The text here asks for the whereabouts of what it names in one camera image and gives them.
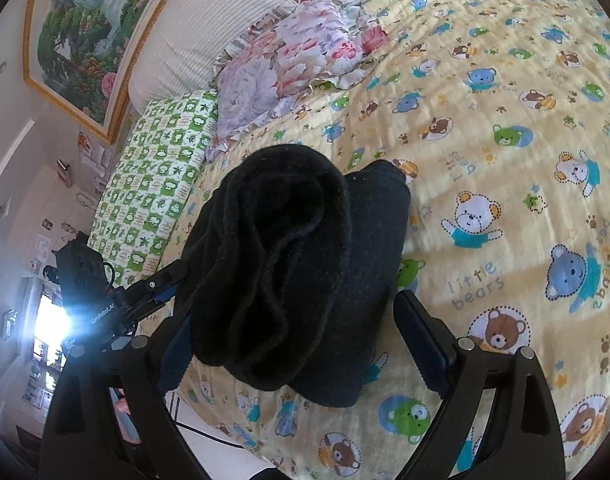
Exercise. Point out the person's left hand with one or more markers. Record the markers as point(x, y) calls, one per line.
point(125, 410)

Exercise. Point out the black pants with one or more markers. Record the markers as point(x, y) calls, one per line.
point(295, 270)

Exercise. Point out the green checked pillow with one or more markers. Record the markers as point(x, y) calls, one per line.
point(150, 185)

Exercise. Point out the gold-framed landscape painting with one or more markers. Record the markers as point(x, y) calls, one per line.
point(85, 25)

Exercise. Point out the white wall papers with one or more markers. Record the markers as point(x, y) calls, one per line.
point(96, 160)

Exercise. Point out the yellow bear-print blanket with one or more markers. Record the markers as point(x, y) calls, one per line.
point(485, 160)

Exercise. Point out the floral ruffled pillow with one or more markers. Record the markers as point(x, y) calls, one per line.
point(285, 50)

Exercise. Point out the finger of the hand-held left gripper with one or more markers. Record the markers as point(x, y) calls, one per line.
point(157, 299)
point(170, 271)

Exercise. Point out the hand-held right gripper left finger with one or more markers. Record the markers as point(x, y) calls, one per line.
point(177, 360)

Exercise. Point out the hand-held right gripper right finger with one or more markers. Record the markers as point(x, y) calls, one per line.
point(420, 340)

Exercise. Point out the bright window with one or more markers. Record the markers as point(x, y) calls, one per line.
point(50, 325)

